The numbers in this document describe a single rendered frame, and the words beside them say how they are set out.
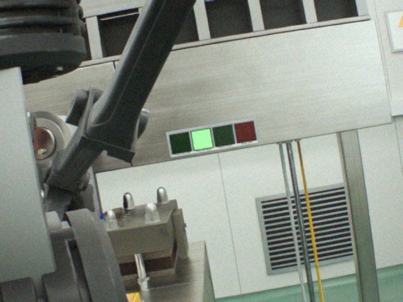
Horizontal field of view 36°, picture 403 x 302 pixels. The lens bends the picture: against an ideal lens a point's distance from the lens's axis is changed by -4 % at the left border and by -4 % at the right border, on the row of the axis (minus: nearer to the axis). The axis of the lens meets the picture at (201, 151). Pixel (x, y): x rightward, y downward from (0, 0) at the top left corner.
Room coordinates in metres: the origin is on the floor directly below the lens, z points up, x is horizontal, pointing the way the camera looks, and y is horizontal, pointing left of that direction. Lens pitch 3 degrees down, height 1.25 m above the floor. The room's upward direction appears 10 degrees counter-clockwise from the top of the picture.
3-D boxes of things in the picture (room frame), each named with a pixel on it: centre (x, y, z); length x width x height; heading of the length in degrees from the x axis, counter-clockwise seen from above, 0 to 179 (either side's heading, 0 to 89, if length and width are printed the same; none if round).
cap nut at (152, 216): (1.45, 0.14, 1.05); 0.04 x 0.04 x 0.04
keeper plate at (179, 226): (1.62, 0.08, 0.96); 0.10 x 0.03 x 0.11; 179
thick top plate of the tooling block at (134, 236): (1.61, 0.18, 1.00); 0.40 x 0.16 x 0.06; 179
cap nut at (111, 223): (1.44, 0.23, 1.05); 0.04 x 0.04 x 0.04
